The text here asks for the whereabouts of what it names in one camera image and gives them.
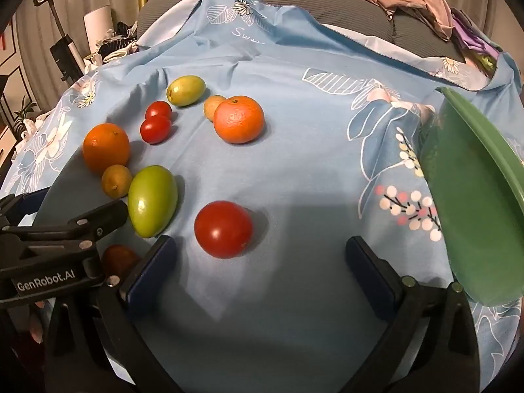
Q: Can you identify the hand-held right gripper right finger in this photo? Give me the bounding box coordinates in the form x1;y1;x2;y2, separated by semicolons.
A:
345;236;480;393

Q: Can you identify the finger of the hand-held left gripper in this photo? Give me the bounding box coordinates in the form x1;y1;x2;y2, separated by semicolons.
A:
0;199;129;251
0;188;50;227

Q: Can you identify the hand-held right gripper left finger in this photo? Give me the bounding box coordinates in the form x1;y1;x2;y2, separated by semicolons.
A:
45;235;181;393

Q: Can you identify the small orange tangerine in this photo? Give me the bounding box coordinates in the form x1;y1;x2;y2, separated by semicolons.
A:
82;123;132;175

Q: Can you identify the large red tomato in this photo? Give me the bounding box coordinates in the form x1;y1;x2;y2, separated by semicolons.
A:
194;200;254;259

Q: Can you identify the green plastic bowl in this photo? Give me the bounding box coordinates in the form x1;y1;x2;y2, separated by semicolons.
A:
418;87;524;307

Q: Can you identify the red cherry tomato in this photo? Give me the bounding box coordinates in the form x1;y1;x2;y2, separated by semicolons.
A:
140;115;173;145
146;101;173;120

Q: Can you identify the large orange tangerine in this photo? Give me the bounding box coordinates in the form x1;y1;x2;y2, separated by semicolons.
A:
213;95;265;145

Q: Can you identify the dark red fruit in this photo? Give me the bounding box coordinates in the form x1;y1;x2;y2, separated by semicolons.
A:
101;244;142;281

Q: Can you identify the brown longan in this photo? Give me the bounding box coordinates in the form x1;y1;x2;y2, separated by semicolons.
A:
102;164;134;199

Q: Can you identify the potted plant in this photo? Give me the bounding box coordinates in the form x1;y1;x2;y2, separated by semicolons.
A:
11;95;38;140

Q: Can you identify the blue floral bed sheet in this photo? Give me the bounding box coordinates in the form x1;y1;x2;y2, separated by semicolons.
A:
0;0;524;393

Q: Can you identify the upright vacuum cleaner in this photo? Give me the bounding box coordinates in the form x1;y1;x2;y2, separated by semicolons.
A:
34;0;85;83

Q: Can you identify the pale tan longan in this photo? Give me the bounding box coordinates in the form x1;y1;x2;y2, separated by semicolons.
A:
203;95;227;122

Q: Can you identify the pile of clutter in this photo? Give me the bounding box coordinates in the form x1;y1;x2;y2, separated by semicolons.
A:
91;20;140;65

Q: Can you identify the white lamp shade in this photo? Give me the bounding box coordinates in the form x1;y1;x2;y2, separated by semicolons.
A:
84;5;113;47

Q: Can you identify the purple cloth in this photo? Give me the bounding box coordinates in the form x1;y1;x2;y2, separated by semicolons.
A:
450;7;501;66

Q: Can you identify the grey sofa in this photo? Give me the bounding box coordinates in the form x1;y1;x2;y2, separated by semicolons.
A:
136;0;467;66

